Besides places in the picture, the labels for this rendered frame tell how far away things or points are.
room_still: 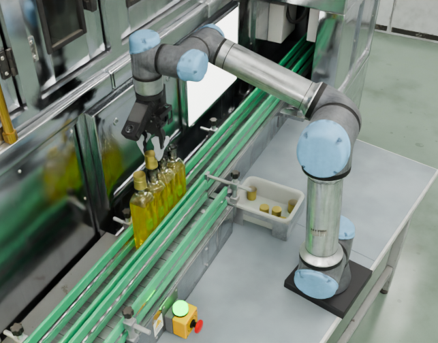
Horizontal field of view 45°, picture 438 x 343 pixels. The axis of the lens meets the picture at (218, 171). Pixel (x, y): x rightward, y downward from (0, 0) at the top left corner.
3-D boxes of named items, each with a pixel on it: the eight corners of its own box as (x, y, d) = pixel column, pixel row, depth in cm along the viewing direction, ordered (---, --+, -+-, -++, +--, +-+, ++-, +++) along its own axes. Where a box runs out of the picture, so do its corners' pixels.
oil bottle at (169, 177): (164, 213, 174) (159, 161, 160) (179, 218, 172) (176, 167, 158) (154, 224, 170) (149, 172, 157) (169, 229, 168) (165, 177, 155)
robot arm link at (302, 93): (378, 95, 131) (206, 9, 137) (368, 116, 123) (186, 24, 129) (357, 130, 139) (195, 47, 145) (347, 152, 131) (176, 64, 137)
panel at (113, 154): (231, 79, 224) (233, -1, 202) (238, 80, 222) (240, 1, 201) (101, 207, 161) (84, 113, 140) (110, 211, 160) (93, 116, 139)
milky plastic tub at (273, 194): (248, 191, 201) (249, 173, 196) (304, 209, 193) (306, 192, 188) (227, 220, 189) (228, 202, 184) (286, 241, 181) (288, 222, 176)
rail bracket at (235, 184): (208, 188, 183) (208, 160, 175) (253, 203, 177) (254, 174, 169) (204, 193, 181) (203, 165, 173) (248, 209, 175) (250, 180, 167)
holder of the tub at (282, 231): (236, 188, 203) (236, 173, 199) (303, 211, 194) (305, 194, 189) (214, 216, 192) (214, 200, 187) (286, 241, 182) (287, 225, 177)
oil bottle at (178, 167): (174, 203, 178) (169, 152, 164) (188, 208, 176) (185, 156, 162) (164, 213, 174) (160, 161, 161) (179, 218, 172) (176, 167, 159)
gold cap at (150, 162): (149, 160, 152) (148, 148, 149) (160, 164, 151) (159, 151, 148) (142, 167, 149) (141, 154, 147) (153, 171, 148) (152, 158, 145)
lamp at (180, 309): (178, 302, 153) (177, 295, 151) (191, 308, 151) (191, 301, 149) (169, 314, 150) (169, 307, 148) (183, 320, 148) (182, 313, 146)
